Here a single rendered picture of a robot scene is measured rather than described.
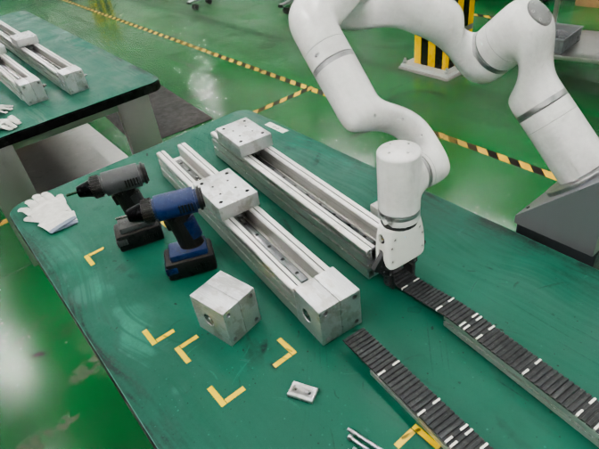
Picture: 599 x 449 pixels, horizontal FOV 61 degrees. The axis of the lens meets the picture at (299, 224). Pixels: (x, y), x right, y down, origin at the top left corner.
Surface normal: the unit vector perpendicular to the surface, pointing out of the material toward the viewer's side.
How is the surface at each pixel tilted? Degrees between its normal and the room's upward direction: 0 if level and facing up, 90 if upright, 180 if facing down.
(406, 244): 90
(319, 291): 0
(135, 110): 90
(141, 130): 90
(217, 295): 0
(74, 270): 0
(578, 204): 90
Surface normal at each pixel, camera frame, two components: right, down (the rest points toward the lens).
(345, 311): 0.55, 0.45
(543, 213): -0.76, 0.46
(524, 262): -0.11, -0.79
